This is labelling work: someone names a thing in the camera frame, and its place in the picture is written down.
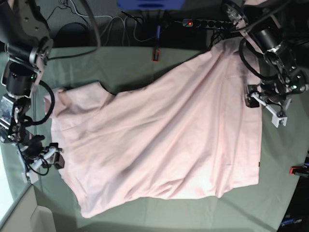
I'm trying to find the pink printed t-shirt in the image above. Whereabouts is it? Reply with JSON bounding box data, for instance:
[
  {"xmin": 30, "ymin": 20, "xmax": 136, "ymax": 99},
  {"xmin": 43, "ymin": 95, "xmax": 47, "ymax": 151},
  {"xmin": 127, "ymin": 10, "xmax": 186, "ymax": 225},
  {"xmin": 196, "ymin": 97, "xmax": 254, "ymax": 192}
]
[{"xmin": 51, "ymin": 38, "xmax": 262, "ymax": 218}]

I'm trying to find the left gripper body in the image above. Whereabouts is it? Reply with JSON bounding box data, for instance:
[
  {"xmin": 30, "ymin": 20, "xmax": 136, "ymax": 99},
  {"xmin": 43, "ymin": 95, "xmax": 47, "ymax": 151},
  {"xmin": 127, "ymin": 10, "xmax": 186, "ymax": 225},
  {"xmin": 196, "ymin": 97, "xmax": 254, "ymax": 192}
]
[{"xmin": 245, "ymin": 85, "xmax": 292, "ymax": 115}]

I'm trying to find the red black clamp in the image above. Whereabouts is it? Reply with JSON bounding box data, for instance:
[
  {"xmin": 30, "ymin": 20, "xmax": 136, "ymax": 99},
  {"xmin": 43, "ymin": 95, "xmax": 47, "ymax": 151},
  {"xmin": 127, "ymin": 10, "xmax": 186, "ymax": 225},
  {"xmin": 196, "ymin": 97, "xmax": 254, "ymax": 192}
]
[
  {"xmin": 289, "ymin": 163, "xmax": 309, "ymax": 178},
  {"xmin": 152, "ymin": 25, "xmax": 161, "ymax": 62}
]

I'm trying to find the green table cloth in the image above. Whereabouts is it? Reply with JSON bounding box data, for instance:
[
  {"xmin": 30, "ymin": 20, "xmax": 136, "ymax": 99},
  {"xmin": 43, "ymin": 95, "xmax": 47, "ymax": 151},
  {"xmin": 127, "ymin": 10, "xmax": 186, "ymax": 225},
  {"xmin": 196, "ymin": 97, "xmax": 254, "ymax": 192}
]
[{"xmin": 32, "ymin": 47, "xmax": 309, "ymax": 232}]

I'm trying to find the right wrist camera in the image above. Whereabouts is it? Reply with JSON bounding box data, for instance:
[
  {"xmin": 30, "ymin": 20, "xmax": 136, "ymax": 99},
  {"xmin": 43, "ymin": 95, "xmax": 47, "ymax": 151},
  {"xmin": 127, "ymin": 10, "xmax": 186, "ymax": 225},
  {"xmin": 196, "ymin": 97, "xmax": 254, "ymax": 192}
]
[{"xmin": 21, "ymin": 171, "xmax": 39, "ymax": 184}]

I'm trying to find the black round stool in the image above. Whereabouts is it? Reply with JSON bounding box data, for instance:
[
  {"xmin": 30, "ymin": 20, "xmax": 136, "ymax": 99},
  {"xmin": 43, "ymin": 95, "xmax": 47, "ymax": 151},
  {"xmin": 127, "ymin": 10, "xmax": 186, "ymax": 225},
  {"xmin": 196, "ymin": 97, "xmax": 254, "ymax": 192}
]
[{"xmin": 54, "ymin": 22, "xmax": 90, "ymax": 48}]

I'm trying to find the white cardboard box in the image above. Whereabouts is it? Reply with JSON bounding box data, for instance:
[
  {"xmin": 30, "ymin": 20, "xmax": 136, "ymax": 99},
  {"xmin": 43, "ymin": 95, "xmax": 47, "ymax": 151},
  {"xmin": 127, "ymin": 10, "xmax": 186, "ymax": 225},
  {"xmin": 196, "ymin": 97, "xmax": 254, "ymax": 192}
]
[{"xmin": 0, "ymin": 184, "xmax": 56, "ymax": 232}]

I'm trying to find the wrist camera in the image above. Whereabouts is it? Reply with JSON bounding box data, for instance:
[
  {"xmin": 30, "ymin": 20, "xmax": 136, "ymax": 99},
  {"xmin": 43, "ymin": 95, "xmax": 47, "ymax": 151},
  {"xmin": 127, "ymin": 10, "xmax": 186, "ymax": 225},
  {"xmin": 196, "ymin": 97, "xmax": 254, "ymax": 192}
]
[
  {"xmin": 271, "ymin": 114, "xmax": 288, "ymax": 128},
  {"xmin": 21, "ymin": 171, "xmax": 39, "ymax": 184}
]

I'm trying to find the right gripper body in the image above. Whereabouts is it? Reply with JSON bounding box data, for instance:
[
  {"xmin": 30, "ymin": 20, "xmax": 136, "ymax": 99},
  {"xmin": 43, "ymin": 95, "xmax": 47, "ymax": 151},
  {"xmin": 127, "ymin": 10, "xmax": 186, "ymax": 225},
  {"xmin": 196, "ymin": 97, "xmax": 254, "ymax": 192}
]
[{"xmin": 20, "ymin": 143, "xmax": 63, "ymax": 174}]

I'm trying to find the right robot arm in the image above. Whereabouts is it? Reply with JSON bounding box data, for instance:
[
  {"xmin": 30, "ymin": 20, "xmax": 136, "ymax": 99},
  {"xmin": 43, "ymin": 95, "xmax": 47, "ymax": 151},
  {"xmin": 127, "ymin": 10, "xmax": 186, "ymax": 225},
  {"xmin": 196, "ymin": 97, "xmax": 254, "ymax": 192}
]
[{"xmin": 0, "ymin": 0, "xmax": 65, "ymax": 176}]

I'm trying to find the red black clamp middle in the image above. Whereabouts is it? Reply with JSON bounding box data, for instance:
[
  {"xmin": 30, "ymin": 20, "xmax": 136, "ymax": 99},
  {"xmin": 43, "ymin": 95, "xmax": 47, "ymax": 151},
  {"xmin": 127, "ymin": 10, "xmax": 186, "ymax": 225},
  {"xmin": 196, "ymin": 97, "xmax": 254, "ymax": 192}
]
[{"xmin": 152, "ymin": 25, "xmax": 161, "ymax": 62}]

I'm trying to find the red black clamp right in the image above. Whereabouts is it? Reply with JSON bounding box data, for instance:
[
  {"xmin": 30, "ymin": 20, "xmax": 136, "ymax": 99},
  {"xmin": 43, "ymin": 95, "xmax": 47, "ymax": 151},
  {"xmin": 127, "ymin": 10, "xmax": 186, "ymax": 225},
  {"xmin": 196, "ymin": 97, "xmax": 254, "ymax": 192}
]
[{"xmin": 289, "ymin": 163, "xmax": 309, "ymax": 178}]

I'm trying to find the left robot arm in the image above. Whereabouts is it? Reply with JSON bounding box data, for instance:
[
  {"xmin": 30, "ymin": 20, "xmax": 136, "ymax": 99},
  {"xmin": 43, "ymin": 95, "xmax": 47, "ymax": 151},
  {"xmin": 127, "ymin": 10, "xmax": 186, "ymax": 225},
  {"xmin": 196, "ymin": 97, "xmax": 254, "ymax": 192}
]
[{"xmin": 222, "ymin": 0, "xmax": 309, "ymax": 124}]

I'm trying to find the black power strip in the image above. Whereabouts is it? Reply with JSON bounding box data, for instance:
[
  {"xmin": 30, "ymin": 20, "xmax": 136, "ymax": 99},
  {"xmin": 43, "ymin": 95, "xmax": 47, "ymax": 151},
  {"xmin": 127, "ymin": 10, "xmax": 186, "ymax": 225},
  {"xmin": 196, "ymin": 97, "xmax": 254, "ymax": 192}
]
[{"xmin": 182, "ymin": 19, "xmax": 233, "ymax": 30}]

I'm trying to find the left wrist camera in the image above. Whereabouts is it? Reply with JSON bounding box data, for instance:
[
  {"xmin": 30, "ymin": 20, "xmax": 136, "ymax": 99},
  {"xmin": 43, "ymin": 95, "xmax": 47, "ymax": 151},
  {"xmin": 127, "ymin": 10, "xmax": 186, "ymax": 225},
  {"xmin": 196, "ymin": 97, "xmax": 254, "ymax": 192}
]
[{"xmin": 271, "ymin": 114, "xmax": 288, "ymax": 128}]

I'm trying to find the blue plastic box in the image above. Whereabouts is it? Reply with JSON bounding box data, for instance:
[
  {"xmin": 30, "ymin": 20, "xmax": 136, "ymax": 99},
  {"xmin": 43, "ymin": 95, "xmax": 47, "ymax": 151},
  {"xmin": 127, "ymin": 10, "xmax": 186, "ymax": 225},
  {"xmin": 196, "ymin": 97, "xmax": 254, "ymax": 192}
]
[{"xmin": 117, "ymin": 0, "xmax": 185, "ymax": 10}]

